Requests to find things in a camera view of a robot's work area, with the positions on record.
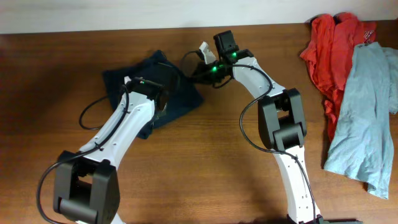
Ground navy blue shorts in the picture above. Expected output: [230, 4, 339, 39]
[102, 50, 203, 139]

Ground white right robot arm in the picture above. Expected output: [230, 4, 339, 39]
[190, 30, 324, 223]

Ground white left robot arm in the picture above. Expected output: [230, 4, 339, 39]
[53, 77, 169, 224]

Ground red shirt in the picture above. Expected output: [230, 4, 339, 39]
[300, 12, 377, 140]

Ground light blue shirt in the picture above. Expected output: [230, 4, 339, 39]
[323, 42, 397, 199]

